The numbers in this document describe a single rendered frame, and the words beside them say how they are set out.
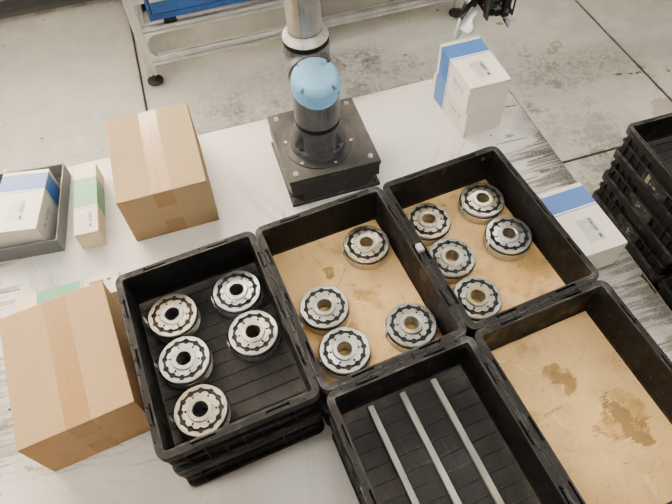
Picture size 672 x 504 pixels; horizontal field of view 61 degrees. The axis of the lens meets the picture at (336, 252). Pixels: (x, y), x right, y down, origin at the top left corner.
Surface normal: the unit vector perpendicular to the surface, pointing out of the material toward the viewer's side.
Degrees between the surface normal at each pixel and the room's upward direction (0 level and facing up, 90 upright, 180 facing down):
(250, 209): 0
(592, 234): 0
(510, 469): 0
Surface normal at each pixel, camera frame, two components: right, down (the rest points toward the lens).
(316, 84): 0.02, -0.42
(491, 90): 0.30, 0.79
